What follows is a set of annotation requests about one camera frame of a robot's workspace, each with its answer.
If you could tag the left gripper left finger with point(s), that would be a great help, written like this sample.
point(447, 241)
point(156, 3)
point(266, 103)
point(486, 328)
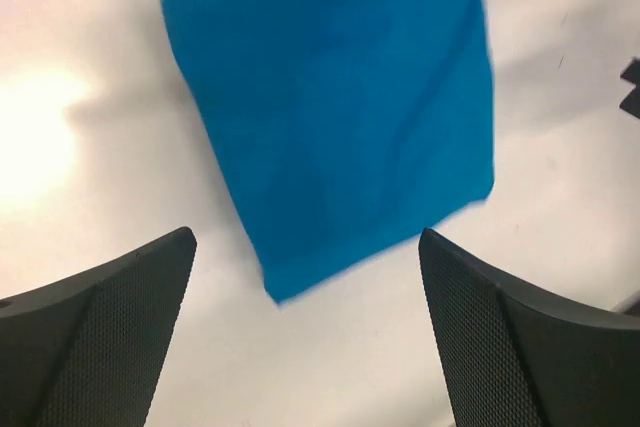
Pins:
point(88, 350)

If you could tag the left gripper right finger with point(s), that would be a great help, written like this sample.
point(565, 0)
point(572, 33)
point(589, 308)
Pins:
point(514, 354)

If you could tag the blue t shirt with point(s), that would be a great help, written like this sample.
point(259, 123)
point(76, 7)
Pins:
point(341, 127)

